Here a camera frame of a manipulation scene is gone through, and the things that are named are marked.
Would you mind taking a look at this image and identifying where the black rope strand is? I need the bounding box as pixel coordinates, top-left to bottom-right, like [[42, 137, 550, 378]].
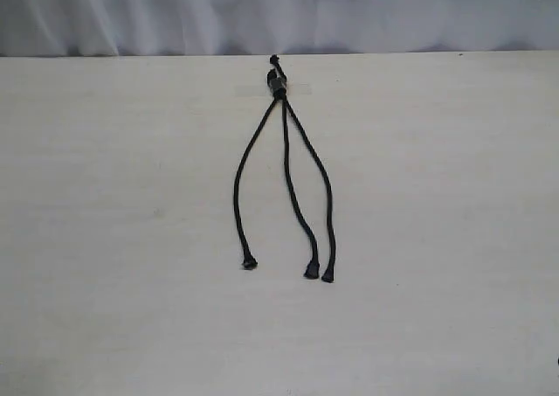
[[265, 66, 335, 283], [280, 54, 321, 281], [233, 101, 277, 272]]

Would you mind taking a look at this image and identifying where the clear tape strip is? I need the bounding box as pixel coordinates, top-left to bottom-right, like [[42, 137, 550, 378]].
[[235, 82, 314, 96]]

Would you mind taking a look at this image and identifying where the white backdrop curtain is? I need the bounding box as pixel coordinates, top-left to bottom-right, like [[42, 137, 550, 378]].
[[1, 0, 558, 57]]

